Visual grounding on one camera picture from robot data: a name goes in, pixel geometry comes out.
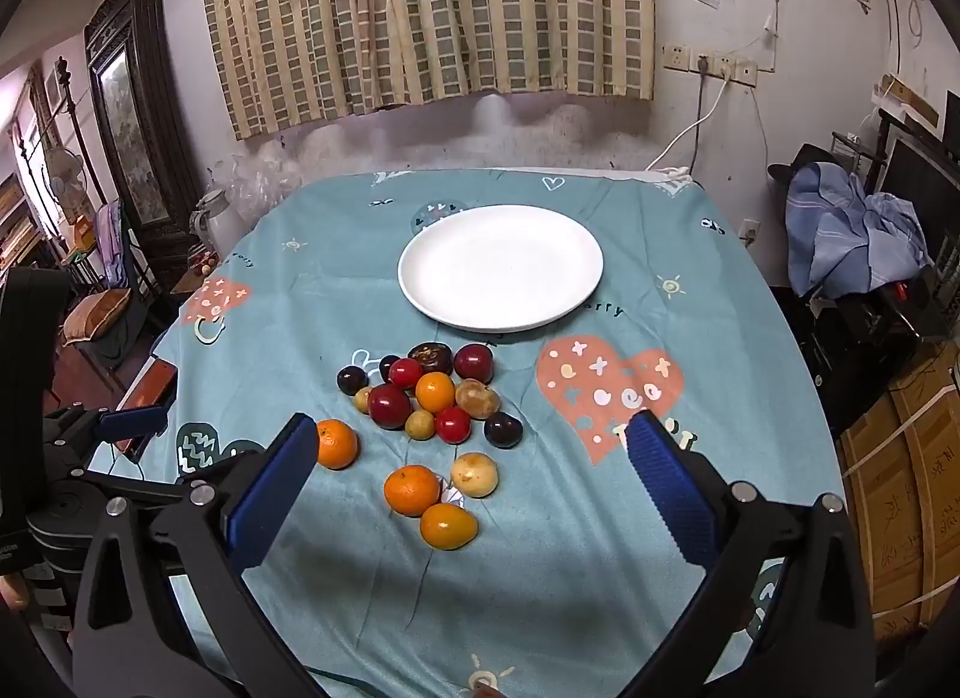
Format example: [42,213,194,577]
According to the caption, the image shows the brown cushion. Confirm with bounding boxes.
[61,288,133,347]

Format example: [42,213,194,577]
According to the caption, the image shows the blue crumpled cloth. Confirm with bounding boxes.
[785,162,932,299]

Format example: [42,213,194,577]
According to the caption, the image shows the red plum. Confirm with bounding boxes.
[453,342,494,382]
[367,383,413,431]

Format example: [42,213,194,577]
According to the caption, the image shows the black monitor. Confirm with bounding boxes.
[877,109,960,253]

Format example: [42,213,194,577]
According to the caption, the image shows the white wall socket row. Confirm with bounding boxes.
[661,42,759,86]

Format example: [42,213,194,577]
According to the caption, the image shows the dark brown wrinkled fruit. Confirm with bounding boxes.
[408,342,453,375]

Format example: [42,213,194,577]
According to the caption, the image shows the carved dark wooden frame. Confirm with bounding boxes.
[84,0,202,266]

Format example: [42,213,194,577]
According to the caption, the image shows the checked beige curtain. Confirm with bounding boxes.
[199,0,657,142]

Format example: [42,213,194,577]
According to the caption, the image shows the strapped cardboard box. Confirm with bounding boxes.
[835,342,960,640]

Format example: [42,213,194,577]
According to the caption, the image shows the reddish brown wooden stool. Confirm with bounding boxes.
[118,357,178,461]

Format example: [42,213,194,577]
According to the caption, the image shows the white power cable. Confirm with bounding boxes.
[643,74,730,176]

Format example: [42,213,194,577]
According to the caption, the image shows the white kettle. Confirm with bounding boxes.
[190,189,248,251]

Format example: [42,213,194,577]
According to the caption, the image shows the round orange tomato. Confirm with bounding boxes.
[415,372,457,414]

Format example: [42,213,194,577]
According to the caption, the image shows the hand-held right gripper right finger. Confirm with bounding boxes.
[626,409,878,698]

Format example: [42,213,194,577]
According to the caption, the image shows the tan brown round fruit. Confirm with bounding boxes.
[454,378,501,420]

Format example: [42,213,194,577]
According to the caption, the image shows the orange-yellow oval fruit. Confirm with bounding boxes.
[419,503,479,550]

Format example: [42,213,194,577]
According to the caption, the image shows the clear plastic bags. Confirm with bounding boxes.
[216,149,302,221]

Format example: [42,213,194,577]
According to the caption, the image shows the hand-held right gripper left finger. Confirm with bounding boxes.
[71,411,323,698]

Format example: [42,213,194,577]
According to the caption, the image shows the white round plate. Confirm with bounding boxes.
[397,204,605,333]

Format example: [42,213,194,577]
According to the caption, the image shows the teal printed tablecloth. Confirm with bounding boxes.
[150,169,848,698]

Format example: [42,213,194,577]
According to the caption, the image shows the yellow spotted round fruit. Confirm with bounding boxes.
[451,452,500,499]

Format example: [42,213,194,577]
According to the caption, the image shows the black hat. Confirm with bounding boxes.
[766,143,842,183]

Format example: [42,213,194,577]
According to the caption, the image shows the white standing fan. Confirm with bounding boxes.
[41,147,96,228]

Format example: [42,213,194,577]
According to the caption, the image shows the orange mandarin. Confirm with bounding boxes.
[383,465,443,518]
[315,419,360,471]

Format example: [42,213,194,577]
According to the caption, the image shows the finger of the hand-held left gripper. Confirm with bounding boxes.
[84,471,198,512]
[45,403,170,471]

